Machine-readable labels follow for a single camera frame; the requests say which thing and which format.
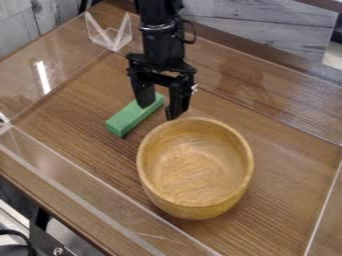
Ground clear acrylic tray walls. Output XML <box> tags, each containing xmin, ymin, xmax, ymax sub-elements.
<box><xmin>0</xmin><ymin>18</ymin><xmax>342</xmax><ymax>256</ymax></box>

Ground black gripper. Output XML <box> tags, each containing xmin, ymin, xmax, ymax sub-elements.
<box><xmin>126</xmin><ymin>26</ymin><xmax>196</xmax><ymax>120</ymax></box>

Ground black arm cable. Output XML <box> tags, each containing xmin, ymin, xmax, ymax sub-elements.
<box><xmin>174</xmin><ymin>17</ymin><xmax>198</xmax><ymax>46</ymax></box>

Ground brown wooden bowl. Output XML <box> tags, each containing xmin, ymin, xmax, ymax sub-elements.
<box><xmin>136</xmin><ymin>117</ymin><xmax>254</xmax><ymax>220</ymax></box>

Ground black table leg frame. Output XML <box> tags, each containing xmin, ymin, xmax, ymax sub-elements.
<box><xmin>29</xmin><ymin>208</ymin><xmax>76</xmax><ymax>256</ymax></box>

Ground green rectangular block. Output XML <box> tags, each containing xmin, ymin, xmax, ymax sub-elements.
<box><xmin>106</xmin><ymin>93</ymin><xmax>164</xmax><ymax>137</ymax></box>

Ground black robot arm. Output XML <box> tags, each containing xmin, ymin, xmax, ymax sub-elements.
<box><xmin>126</xmin><ymin>0</ymin><xmax>196</xmax><ymax>120</ymax></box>

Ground black cable on floor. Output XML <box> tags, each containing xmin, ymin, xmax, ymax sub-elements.
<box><xmin>0</xmin><ymin>228</ymin><xmax>36</xmax><ymax>256</ymax></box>

